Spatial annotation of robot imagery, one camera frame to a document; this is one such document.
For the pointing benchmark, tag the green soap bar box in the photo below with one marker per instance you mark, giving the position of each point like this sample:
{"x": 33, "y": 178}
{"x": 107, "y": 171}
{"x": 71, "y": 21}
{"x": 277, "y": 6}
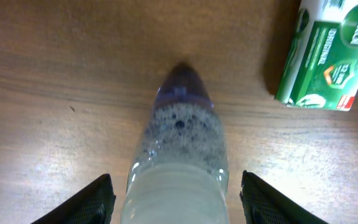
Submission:
{"x": 321, "y": 70}

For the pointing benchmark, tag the clear purple soap bottle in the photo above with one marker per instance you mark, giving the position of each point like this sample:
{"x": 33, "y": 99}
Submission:
{"x": 180, "y": 169}

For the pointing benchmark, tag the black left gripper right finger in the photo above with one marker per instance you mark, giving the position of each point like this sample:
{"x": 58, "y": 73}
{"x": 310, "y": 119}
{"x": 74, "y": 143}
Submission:
{"x": 262, "y": 203}

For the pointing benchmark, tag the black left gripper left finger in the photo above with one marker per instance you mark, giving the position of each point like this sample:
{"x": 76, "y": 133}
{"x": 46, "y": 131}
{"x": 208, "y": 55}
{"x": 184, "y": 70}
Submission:
{"x": 92, "y": 204}

